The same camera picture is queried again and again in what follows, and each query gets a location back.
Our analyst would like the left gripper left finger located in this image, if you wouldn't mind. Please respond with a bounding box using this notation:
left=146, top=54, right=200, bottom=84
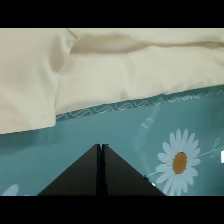
left=37, top=143, right=101, bottom=197

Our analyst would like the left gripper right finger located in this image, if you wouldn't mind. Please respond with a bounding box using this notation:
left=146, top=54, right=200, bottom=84
left=100, top=143, right=166, bottom=197

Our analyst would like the cream shirt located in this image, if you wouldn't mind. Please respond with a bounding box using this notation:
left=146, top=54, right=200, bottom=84
left=0, top=28, right=224, bottom=136

